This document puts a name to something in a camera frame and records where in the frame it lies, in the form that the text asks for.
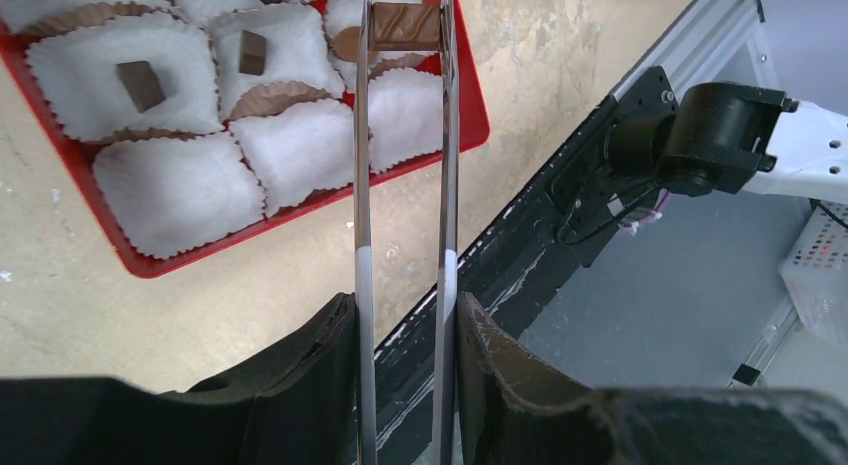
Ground ridged milk chocolate bar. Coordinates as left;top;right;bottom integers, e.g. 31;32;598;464
369;2;441;52

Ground metal tongs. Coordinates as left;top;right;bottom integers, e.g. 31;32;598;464
353;0;460;464

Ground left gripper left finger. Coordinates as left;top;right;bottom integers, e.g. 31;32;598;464
1;293;358;464

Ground brown chocolate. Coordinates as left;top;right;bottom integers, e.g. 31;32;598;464
238;30;268;76

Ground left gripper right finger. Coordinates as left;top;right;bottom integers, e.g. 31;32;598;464
457;292;847;464

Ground dark cube chocolate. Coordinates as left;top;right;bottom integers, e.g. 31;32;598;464
115;61;166;113

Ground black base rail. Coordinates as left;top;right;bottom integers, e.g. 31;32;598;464
370;65;680;465

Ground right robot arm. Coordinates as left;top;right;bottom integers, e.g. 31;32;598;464
603;82;847;204

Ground red chocolate box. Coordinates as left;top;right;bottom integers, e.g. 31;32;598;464
0;0;492;280

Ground round dark chocolate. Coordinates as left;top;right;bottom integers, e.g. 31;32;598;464
330;26;363;65

